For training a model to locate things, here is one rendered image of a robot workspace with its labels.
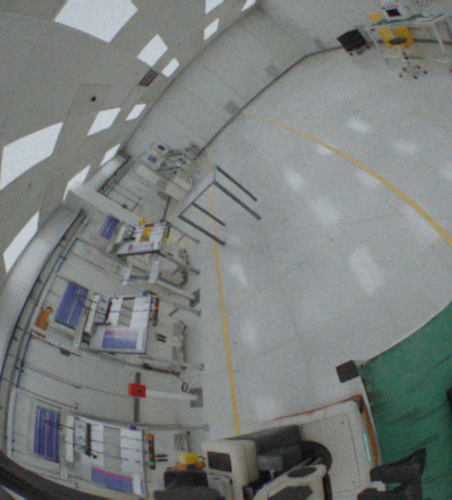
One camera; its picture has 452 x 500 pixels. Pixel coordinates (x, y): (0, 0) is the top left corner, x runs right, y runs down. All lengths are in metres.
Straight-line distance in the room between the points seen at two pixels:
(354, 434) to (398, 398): 0.77
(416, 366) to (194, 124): 8.78
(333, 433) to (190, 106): 9.05
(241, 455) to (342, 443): 0.57
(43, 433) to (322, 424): 2.19
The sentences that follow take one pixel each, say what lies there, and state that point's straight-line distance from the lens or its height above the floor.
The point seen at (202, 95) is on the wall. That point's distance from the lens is 8.69.
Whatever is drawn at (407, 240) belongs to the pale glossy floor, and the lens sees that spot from 1.63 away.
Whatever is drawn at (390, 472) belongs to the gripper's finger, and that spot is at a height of 1.18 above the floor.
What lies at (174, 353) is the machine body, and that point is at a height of 0.19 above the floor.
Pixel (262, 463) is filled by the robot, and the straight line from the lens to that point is 0.91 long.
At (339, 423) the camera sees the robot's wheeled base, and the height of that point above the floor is 0.28.
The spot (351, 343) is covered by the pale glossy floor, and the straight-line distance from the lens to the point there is 1.47.
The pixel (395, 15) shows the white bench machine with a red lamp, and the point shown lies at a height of 0.90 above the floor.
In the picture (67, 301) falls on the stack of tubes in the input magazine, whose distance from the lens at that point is 2.49.
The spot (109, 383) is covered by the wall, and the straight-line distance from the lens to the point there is 3.90.
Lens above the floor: 1.43
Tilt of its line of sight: 31 degrees down
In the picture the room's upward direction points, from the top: 58 degrees counter-clockwise
